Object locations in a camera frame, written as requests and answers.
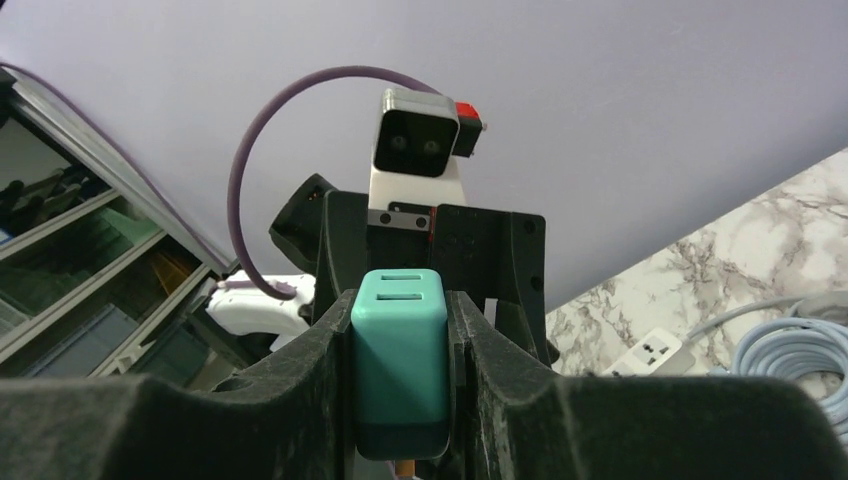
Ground blue coiled cable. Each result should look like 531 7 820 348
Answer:
728 316 848 445

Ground grey cable left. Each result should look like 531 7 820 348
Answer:
682 291 848 346

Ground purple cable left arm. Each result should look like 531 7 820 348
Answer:
0 62 442 299

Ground white power strip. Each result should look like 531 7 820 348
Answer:
601 328 695 378

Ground teal plug adapter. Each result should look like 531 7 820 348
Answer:
350 269 450 461

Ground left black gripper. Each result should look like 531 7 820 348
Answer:
311 190 552 366

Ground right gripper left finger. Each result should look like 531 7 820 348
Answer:
1 291 355 479

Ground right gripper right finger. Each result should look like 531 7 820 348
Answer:
447 292 847 479

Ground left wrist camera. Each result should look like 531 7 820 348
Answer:
368 88 487 211

